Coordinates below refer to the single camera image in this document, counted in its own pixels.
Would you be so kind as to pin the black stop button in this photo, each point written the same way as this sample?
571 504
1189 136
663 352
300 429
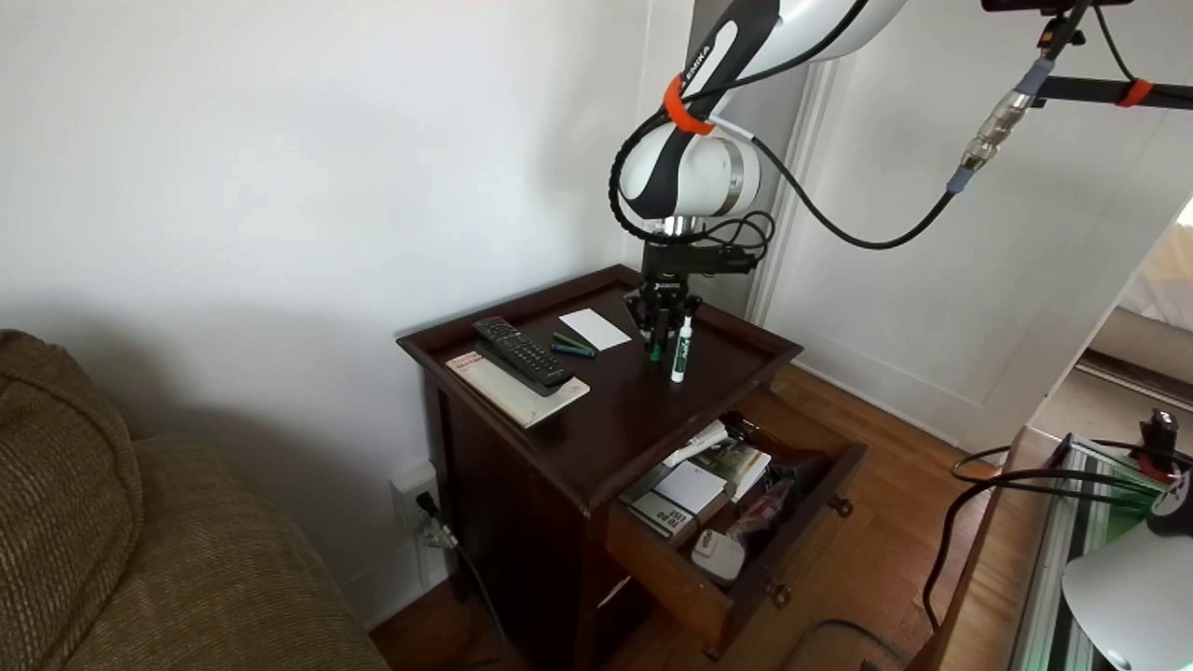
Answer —
1161 435

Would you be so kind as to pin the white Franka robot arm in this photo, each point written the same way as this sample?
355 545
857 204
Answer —
797 23

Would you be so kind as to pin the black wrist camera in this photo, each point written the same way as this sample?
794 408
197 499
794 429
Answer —
697 259

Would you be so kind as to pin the light wooden bench top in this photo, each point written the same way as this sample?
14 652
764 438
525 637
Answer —
984 582

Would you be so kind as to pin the black remote control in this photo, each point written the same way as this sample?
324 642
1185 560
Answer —
525 356

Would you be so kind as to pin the tan fabric sofa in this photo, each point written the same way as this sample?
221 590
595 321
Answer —
124 560

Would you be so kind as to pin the white green marker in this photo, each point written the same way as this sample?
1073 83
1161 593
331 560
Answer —
684 360

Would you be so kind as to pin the open wooden drawer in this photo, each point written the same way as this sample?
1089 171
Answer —
731 582

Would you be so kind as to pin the black camera boom stand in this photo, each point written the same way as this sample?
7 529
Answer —
1104 91

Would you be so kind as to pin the white paper card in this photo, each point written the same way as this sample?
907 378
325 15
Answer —
595 330

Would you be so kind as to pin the green pen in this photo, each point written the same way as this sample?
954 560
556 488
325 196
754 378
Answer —
565 337
575 352

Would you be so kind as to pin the white power adapter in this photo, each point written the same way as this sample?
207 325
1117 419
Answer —
718 557

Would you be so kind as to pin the dark wooden nightstand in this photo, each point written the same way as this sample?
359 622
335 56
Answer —
560 499

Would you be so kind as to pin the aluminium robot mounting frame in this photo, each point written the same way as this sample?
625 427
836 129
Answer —
1057 582

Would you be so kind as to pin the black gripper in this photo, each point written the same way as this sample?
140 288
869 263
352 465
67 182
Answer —
664 295

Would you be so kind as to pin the white wall outlet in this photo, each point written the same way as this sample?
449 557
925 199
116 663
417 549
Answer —
412 478

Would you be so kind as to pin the black bar camera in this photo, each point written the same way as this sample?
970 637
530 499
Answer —
1057 4

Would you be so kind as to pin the white printed box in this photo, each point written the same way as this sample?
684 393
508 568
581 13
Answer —
735 467

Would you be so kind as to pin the white flat box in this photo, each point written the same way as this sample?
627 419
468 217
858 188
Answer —
678 499

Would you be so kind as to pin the green marker cap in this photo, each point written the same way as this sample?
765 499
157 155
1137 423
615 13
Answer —
654 363

